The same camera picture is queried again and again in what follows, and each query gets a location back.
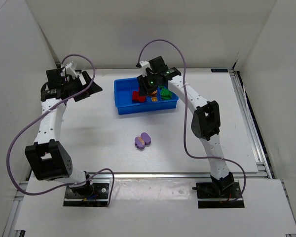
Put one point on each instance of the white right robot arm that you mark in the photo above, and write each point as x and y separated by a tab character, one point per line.
206	121

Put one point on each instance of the red green lego block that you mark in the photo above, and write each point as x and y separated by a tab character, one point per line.
136	98

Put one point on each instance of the green lego brick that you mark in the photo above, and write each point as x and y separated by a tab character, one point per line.
165	93

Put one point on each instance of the orange round lego piece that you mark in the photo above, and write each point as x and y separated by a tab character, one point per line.
153	94

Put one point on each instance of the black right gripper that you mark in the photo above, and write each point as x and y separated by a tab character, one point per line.
143	89

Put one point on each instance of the purple round lego piece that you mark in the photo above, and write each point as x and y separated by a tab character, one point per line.
142	141

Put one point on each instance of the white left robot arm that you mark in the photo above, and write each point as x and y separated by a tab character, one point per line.
47	157

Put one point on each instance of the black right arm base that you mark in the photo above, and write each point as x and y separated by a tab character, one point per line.
209	196

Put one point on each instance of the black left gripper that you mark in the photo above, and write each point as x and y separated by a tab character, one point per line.
81	87

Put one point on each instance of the aluminium frame rail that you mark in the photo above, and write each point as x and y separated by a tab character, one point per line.
262	173

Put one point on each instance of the blue plastic sorting tray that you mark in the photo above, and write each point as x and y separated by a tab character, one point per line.
123	89

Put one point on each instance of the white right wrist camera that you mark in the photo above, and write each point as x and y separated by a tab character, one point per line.
143	65

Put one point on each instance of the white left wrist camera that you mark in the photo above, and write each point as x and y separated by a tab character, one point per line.
70	67

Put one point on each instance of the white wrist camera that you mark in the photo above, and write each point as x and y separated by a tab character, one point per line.
70	67
143	65

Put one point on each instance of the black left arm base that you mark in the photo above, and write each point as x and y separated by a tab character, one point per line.
95	194

